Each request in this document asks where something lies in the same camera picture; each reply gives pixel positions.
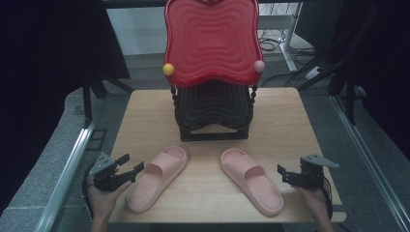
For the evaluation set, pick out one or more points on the person's right hand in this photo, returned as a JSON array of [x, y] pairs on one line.
[[317, 201]]

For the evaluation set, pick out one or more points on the aluminium rail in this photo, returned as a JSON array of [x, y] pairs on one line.
[[69, 174], [370, 161]]

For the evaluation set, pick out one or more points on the person's left hand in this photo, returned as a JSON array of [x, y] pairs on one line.
[[103, 201]]

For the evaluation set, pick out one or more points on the dark curtain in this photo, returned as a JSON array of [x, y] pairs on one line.
[[393, 64], [48, 64]]

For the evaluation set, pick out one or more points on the red and black shoe rack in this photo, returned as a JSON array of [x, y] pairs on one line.
[[211, 42]]

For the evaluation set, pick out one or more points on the black metal stand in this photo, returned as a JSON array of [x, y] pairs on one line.
[[349, 83]]

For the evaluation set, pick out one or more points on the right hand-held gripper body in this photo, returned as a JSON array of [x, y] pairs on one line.
[[312, 175]]

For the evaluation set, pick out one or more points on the white desk frame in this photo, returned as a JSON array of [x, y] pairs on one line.
[[286, 38]]

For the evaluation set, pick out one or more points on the pink slipper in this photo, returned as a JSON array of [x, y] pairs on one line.
[[257, 190], [151, 187]]

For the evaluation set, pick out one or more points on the white power strip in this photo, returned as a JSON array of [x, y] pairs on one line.
[[313, 73]]

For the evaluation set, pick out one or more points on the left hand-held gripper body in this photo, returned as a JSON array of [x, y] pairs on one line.
[[104, 180]]

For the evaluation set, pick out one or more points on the black tripod stand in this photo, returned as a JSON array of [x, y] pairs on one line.
[[92, 87]]

